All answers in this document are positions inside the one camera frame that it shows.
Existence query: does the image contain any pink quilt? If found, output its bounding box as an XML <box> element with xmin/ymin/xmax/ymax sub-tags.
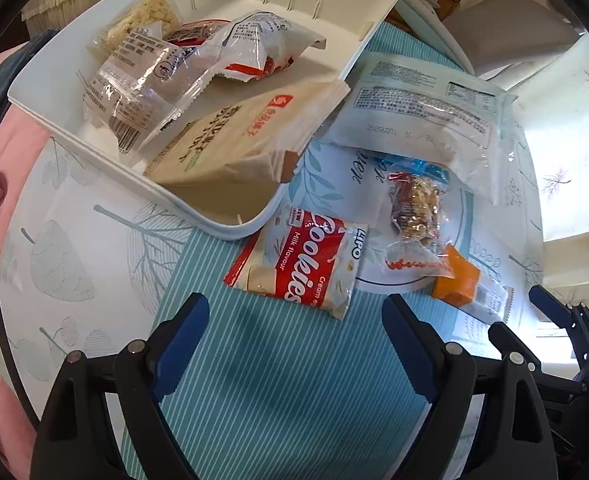
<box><xmin>0</xmin><ymin>50</ymin><xmax>45</xmax><ymax>461</ymax></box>

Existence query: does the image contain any orange and white bar packet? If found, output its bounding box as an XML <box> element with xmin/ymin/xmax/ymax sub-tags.
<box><xmin>431</xmin><ymin>244</ymin><xmax>516</xmax><ymax>322</ymax></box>

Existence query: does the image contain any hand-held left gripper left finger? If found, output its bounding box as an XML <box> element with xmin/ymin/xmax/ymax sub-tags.
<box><xmin>30</xmin><ymin>292</ymin><xmax>211</xmax><ymax>480</ymax></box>

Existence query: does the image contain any grey office chair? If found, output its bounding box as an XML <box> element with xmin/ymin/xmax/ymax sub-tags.
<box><xmin>379</xmin><ymin>0</ymin><xmax>582</xmax><ymax>78</ymax></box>

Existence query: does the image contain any clear packet of walnut dates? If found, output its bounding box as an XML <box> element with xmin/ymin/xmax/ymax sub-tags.
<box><xmin>383</xmin><ymin>170</ymin><xmax>457</xmax><ymax>281</ymax></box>

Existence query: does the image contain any white leaf printed curtain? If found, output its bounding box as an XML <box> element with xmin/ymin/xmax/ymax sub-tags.
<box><xmin>474</xmin><ymin>35</ymin><xmax>589</xmax><ymax>376</ymax></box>

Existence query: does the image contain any clear packet of pale chunks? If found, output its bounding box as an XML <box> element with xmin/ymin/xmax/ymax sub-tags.
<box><xmin>90</xmin><ymin>0</ymin><xmax>181</xmax><ymax>56</ymax></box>

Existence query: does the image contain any clear packet of orange crackers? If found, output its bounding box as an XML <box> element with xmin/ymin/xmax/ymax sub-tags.
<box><xmin>81</xmin><ymin>25</ymin><xmax>215</xmax><ymax>155</ymax></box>

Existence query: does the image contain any large pale translucent snack packet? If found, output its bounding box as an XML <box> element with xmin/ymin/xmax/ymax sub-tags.
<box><xmin>324</xmin><ymin>51</ymin><xmax>517</xmax><ymax>206</ymax></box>

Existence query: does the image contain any beige cracker packet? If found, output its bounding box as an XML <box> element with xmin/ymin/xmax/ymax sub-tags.
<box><xmin>143</xmin><ymin>79</ymin><xmax>351</xmax><ymax>187</ymax></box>

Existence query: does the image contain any white plastic storage box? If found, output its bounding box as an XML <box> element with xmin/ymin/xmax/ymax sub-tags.
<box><xmin>7</xmin><ymin>0</ymin><xmax>399</xmax><ymax>238</ymax></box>

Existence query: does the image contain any red packet of dark dates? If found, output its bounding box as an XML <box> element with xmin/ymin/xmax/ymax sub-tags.
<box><xmin>167</xmin><ymin>19</ymin><xmax>230</xmax><ymax>46</ymax></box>

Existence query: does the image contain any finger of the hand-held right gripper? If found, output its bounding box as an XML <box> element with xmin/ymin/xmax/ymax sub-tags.
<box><xmin>528</xmin><ymin>284</ymin><xmax>589</xmax><ymax>361</ymax></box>
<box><xmin>488</xmin><ymin>321</ymin><xmax>545</xmax><ymax>378</ymax></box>

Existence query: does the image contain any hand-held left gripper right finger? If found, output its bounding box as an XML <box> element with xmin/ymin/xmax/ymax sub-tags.
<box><xmin>381</xmin><ymin>294</ymin><xmax>557</xmax><ymax>480</ymax></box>

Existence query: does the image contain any red white cookie packet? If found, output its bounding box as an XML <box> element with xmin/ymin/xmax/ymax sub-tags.
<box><xmin>223</xmin><ymin>203</ymin><xmax>370</xmax><ymax>322</ymax></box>

